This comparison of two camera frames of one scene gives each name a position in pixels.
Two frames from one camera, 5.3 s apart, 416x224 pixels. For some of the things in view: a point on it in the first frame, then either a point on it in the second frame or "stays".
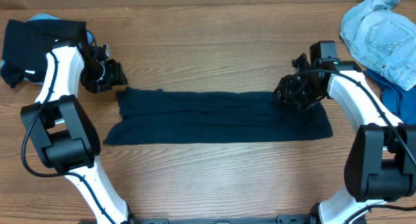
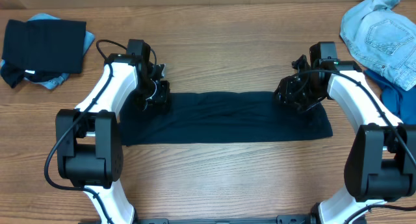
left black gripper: (110, 74) to (161, 92)
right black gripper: (289, 88) stays
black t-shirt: (149, 115) stays
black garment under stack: (13, 76) stays
